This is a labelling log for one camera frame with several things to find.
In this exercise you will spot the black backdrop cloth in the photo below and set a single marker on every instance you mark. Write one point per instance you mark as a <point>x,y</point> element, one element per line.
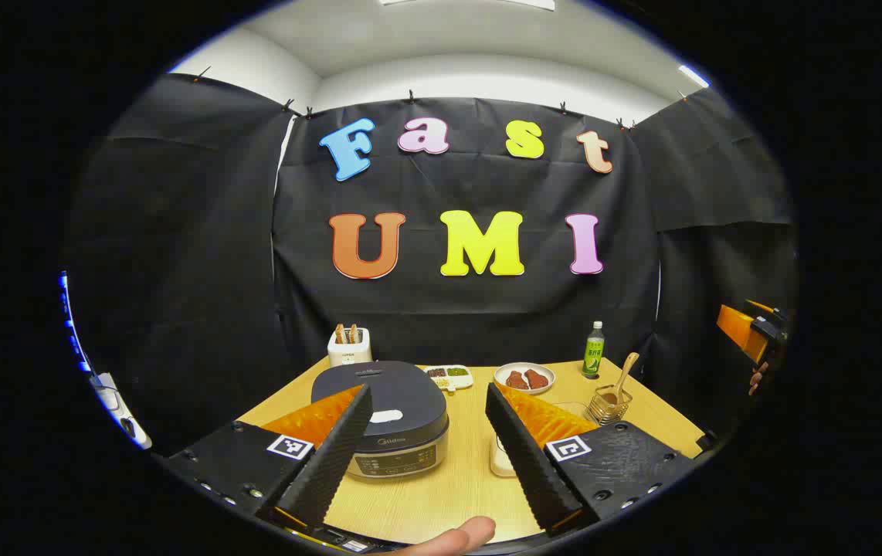
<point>410,316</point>

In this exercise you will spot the ceiling light panel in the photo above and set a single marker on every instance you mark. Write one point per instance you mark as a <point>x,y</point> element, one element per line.
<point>472,3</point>

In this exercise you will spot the white side desk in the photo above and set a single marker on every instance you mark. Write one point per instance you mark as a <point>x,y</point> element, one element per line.
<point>120,405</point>

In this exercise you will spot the white toaster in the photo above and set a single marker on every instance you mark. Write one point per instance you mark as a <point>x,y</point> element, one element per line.
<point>348,353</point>

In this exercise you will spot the brown meat piece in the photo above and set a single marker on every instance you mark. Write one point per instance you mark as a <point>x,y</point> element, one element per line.
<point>538,378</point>
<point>517,380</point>

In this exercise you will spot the small ceiling light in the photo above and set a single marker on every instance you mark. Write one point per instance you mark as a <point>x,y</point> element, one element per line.
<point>693,76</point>

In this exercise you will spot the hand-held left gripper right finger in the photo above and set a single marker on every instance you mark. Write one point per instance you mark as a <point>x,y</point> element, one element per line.
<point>526,455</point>

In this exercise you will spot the white divided seasoning dish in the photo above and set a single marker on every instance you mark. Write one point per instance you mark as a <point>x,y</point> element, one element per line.
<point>449,378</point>

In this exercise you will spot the clear plastic rice box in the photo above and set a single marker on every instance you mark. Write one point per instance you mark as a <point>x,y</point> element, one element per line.
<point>499,452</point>

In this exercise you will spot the white round plate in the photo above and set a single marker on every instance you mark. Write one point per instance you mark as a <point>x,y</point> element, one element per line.
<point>500,378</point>

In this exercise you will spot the dark grey rice cooker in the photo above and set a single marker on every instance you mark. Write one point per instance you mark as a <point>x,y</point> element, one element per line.
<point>410,386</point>

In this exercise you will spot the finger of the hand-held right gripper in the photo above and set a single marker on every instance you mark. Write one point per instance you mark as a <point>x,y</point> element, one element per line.
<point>734,324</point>

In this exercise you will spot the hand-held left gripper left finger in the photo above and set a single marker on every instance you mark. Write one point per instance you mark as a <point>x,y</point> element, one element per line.
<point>333,455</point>

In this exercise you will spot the green label drink bottle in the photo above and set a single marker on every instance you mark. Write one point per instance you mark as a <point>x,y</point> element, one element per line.
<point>593,359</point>

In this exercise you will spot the white rice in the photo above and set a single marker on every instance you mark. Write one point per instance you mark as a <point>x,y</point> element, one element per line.
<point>501,466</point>

